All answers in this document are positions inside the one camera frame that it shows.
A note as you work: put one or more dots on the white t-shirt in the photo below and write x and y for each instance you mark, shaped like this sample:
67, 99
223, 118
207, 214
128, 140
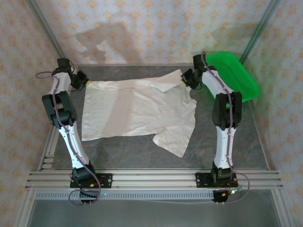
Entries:
137, 108

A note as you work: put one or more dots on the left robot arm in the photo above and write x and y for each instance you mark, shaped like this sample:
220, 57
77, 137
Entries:
73, 144

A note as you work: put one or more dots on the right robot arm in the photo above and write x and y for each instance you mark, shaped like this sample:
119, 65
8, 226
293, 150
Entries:
223, 146

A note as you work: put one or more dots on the green plastic basket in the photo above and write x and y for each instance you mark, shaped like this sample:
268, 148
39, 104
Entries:
236, 78

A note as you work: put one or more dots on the small controller board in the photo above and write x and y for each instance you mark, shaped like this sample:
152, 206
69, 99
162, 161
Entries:
234, 191

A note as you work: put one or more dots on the aluminium frame post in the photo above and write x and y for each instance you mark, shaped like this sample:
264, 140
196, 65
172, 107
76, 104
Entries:
258, 30
50, 37

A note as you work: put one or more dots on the aluminium table side rail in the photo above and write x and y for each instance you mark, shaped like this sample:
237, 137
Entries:
50, 146

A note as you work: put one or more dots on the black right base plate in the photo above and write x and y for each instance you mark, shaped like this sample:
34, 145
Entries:
201, 180

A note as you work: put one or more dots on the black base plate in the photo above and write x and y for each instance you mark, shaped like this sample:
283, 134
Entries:
106, 180
201, 180

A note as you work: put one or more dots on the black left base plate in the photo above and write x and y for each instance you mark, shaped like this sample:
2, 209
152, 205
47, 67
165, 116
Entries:
106, 180

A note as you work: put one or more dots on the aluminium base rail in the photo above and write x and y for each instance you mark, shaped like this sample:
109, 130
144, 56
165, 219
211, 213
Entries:
154, 179

